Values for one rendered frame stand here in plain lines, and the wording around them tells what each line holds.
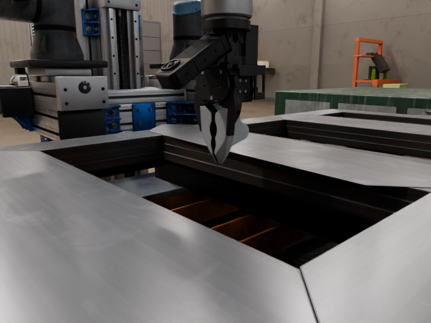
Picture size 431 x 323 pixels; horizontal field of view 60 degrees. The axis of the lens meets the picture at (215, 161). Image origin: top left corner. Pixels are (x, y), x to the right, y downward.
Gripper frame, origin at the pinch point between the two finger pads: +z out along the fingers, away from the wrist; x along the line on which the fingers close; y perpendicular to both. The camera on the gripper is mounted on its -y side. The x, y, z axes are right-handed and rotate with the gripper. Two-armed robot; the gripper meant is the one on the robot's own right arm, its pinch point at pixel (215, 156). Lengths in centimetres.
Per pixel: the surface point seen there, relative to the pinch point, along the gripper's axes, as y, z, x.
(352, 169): 11.9, 1.0, -16.4
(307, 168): 7.7, 1.0, -11.6
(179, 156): 7.7, 4.5, 19.7
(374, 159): 20.4, 1.0, -15.8
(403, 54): 1057, -63, 401
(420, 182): 11.9, 1.0, -25.7
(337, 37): 1064, -122, 612
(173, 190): 21, 20, 41
